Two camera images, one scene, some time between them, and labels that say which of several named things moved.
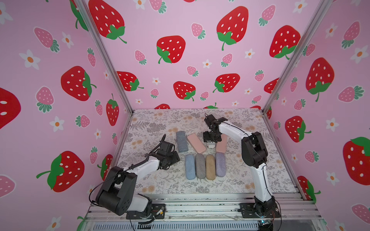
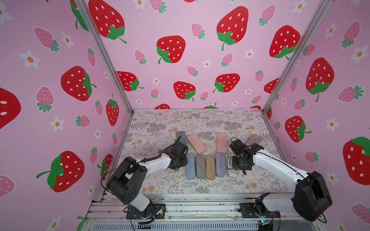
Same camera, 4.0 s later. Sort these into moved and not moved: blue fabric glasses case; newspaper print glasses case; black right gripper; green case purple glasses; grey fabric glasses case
Moved: newspaper print glasses case; black right gripper
Not moved: grey fabric glasses case; green case purple glasses; blue fabric glasses case
